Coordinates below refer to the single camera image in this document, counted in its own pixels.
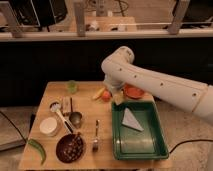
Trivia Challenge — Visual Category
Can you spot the green chili pepper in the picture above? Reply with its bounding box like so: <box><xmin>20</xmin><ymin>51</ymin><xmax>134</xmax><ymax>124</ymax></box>
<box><xmin>28</xmin><ymin>139</ymin><xmax>46</xmax><ymax>165</ymax></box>

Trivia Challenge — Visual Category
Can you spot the white-handled dish brush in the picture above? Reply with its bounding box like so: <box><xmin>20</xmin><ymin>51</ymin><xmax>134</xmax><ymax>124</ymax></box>
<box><xmin>50</xmin><ymin>102</ymin><xmax>73</xmax><ymax>133</ymax></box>

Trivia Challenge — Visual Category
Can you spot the orange tomato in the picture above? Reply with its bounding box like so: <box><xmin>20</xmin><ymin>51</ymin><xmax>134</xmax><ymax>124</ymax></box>
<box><xmin>101</xmin><ymin>90</ymin><xmax>111</xmax><ymax>102</ymax></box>

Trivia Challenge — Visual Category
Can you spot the green plastic cup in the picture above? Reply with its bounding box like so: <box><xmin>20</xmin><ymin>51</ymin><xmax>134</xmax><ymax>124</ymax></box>
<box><xmin>67</xmin><ymin>80</ymin><xmax>78</xmax><ymax>94</ymax></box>

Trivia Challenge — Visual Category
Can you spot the black cable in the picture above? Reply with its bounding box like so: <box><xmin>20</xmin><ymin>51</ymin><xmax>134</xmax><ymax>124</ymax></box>
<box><xmin>168</xmin><ymin>138</ymin><xmax>213</xmax><ymax>155</ymax></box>

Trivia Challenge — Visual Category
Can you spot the green plastic tray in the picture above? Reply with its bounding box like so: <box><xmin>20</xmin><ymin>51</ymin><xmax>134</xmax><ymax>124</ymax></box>
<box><xmin>111</xmin><ymin>101</ymin><xmax>169</xmax><ymax>160</ymax></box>

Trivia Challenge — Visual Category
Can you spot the metal fork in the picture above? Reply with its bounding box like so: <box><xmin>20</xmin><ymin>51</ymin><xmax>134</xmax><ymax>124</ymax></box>
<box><xmin>92</xmin><ymin>120</ymin><xmax>100</xmax><ymax>152</ymax></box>

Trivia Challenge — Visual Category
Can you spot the white round container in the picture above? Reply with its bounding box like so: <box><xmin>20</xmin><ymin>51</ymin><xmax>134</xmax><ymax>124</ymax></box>
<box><xmin>39</xmin><ymin>117</ymin><xmax>58</xmax><ymax>136</ymax></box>

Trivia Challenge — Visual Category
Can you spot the orange bowl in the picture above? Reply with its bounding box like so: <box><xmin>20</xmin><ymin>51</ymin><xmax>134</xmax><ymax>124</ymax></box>
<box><xmin>123</xmin><ymin>84</ymin><xmax>144</xmax><ymax>99</ymax></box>

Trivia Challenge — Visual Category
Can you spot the grey folded cloth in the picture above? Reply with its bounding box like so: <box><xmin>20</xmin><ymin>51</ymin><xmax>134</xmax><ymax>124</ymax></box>
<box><xmin>122</xmin><ymin>108</ymin><xmax>143</xmax><ymax>132</ymax></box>

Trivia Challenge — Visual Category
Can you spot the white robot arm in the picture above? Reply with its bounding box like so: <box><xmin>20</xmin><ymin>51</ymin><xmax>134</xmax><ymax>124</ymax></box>
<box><xmin>101</xmin><ymin>46</ymin><xmax>213</xmax><ymax>126</ymax></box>

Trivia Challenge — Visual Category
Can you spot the dark brown bowl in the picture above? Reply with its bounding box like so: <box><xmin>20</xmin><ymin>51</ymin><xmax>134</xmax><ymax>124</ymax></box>
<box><xmin>56</xmin><ymin>134</ymin><xmax>85</xmax><ymax>163</ymax></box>

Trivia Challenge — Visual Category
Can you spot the yellow banana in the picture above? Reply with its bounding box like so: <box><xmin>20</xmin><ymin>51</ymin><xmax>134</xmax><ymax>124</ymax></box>
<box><xmin>92</xmin><ymin>87</ymin><xmax>105</xmax><ymax>100</ymax></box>

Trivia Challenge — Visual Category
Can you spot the wooden block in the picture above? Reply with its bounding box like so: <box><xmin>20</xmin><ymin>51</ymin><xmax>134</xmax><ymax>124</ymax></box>
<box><xmin>62</xmin><ymin>96</ymin><xmax>72</xmax><ymax>116</ymax></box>

